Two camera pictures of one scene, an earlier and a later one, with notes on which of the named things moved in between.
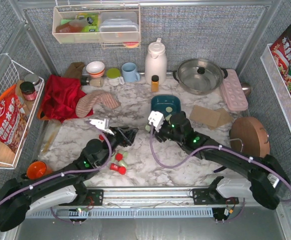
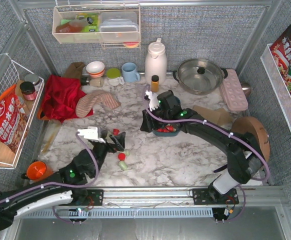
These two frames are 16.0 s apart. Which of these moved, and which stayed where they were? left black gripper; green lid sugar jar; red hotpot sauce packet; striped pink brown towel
Moved: left black gripper
Stayed: striped pink brown towel; red hotpot sauce packet; green lid sugar jar
